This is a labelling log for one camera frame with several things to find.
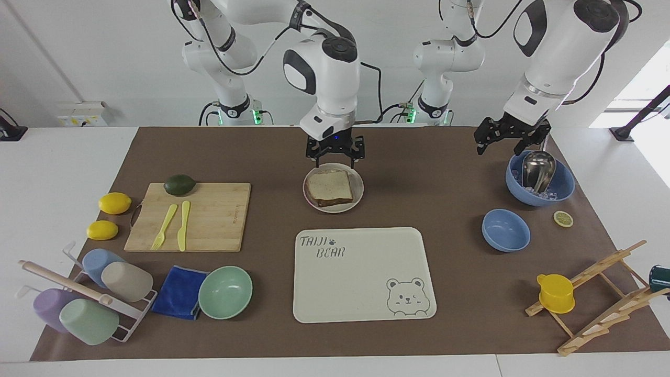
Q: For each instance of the purple cup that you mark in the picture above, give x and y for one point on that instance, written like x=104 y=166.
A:
x=49 y=309

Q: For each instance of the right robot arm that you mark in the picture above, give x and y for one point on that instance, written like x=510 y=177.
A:
x=330 y=78

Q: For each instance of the large blue bowl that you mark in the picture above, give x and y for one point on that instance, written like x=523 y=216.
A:
x=565 y=183

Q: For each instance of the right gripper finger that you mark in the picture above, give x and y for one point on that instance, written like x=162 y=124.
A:
x=313 y=152
x=358 y=153

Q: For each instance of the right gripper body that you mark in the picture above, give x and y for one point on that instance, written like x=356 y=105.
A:
x=336 y=143

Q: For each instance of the green avocado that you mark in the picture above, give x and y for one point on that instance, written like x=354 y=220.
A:
x=179 y=185

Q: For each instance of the metal scoop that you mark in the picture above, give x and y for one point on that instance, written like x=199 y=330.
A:
x=539 y=170

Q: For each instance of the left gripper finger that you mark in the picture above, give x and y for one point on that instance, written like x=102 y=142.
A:
x=542 y=139
x=488 y=133

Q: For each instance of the dark green cup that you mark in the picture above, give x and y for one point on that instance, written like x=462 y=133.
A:
x=660 y=278

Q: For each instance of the wooden drying rack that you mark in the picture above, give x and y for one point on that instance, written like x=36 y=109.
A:
x=602 y=314

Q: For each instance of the yellow plastic knife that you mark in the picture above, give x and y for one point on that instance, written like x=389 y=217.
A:
x=183 y=225

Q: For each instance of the round cream plate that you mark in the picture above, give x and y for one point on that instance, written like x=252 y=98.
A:
x=359 y=188

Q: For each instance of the mint green cup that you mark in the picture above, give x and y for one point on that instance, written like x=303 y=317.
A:
x=89 y=322

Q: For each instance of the light blue cup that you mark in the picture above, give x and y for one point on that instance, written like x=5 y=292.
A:
x=97 y=262

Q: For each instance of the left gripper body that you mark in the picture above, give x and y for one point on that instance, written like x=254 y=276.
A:
x=518 y=131

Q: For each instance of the yellow plastic fork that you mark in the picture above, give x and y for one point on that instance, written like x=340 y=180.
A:
x=166 y=222

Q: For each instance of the black stand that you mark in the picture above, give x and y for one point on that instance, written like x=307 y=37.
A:
x=641 y=115
x=10 y=131

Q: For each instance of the yellow lemon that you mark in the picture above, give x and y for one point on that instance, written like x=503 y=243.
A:
x=102 y=230
x=114 y=203

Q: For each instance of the beige cup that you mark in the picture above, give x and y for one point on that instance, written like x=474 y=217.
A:
x=128 y=281

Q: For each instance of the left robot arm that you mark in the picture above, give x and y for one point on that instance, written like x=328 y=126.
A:
x=555 y=57

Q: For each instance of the cream tray with bear print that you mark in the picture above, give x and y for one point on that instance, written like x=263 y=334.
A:
x=345 y=277

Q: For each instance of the blue cloth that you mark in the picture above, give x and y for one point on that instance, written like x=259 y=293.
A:
x=178 y=292

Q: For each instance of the mint green bowl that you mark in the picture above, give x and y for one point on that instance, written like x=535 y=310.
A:
x=225 y=293

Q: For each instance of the small blue bowl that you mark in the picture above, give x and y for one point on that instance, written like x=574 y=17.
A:
x=505 y=230

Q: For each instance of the white wall socket box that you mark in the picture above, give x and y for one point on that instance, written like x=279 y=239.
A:
x=81 y=115

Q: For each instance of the wooden cutting board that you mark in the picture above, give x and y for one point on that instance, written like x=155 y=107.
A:
x=220 y=220

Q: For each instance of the lemon slice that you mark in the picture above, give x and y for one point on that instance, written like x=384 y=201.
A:
x=563 y=219

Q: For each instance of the toast bread sandwich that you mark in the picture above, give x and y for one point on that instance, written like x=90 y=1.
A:
x=330 y=187

